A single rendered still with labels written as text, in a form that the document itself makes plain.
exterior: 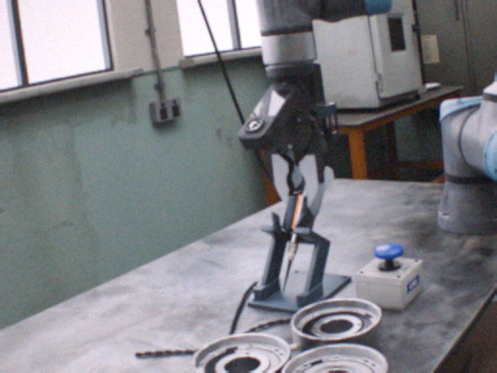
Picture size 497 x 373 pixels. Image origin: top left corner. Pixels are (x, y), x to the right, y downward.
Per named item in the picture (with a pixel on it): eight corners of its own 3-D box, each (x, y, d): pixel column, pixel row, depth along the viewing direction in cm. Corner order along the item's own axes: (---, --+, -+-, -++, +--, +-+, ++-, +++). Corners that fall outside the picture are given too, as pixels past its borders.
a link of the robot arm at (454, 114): (489, 158, 107) (484, 88, 104) (522, 172, 94) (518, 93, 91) (434, 167, 106) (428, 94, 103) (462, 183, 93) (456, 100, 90)
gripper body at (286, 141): (342, 143, 86) (332, 60, 83) (313, 155, 79) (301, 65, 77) (297, 143, 91) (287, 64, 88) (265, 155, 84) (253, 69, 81)
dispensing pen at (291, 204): (266, 288, 81) (292, 171, 85) (281, 293, 84) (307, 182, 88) (280, 289, 80) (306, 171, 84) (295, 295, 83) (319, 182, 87)
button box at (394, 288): (403, 311, 74) (402, 277, 73) (356, 304, 79) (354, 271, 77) (427, 287, 80) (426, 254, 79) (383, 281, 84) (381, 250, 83)
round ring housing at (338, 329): (356, 319, 74) (354, 290, 73) (399, 351, 64) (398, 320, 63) (281, 343, 71) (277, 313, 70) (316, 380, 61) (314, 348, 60)
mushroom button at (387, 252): (396, 288, 76) (395, 253, 74) (370, 285, 78) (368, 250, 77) (409, 276, 78) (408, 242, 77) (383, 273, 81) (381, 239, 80)
